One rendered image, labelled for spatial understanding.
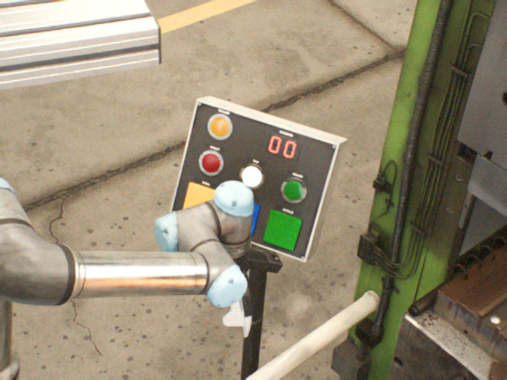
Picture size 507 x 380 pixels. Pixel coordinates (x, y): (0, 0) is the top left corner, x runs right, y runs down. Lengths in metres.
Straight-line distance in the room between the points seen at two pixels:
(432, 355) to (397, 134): 0.48
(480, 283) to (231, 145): 0.61
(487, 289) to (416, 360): 0.22
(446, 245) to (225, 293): 0.72
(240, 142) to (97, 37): 1.27
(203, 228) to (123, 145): 2.13
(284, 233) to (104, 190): 1.65
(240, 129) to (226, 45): 2.30
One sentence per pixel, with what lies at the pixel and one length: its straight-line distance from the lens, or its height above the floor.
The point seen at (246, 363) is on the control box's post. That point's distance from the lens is 2.80.
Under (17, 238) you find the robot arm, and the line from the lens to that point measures 1.57.
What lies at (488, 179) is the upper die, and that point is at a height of 1.33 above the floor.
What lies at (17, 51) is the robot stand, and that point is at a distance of 0.95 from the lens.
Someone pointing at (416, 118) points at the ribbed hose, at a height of 1.24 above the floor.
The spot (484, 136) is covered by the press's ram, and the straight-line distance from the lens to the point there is 1.89.
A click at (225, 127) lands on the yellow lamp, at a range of 2.20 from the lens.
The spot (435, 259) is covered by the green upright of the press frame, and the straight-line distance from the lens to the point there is 2.37.
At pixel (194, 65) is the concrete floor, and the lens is 4.36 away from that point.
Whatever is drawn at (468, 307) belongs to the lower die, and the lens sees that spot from 2.15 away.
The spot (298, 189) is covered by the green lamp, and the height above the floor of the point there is 1.10.
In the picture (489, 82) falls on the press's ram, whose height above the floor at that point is 1.52.
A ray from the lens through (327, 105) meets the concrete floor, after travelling 4.20.
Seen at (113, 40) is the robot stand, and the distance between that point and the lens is 0.96.
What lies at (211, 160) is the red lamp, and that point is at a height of 1.10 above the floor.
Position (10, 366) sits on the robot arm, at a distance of 1.91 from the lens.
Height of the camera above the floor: 2.57
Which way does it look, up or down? 43 degrees down
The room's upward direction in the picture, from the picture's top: 5 degrees clockwise
